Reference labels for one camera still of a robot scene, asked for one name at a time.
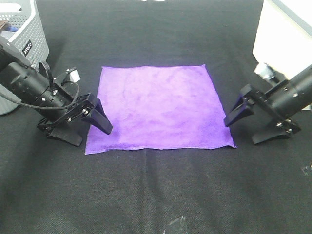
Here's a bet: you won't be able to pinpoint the purple microfiber towel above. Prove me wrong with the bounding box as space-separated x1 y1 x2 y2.
85 65 234 155

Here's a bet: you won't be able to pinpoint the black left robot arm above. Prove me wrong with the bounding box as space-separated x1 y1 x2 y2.
0 37 113 146

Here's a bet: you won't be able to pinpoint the black table cover cloth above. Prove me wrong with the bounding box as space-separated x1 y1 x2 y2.
0 0 312 234

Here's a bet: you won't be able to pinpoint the grey perforated plastic basket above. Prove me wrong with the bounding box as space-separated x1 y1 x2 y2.
0 0 50 116

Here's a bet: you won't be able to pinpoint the clear tape piece right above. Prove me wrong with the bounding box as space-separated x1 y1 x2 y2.
301 161 312 176

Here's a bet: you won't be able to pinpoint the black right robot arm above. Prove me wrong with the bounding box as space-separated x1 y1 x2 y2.
224 63 312 144

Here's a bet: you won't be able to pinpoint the folded cloths inside basket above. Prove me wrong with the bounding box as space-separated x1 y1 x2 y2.
0 20 18 38

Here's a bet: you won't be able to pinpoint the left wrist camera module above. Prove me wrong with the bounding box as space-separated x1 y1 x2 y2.
54 67 81 84

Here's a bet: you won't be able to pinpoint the white plastic storage bin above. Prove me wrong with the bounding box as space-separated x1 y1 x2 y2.
252 0 312 112

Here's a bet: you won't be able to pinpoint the clear tape piece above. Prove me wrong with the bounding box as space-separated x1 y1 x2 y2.
163 216 188 234
301 161 312 176

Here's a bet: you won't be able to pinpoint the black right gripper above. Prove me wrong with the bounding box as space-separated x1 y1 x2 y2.
224 80 301 145

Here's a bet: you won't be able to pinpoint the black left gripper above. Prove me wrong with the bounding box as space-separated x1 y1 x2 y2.
36 82 113 147

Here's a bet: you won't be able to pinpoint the clear tape piece bottom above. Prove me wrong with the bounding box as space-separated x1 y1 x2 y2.
163 216 188 234

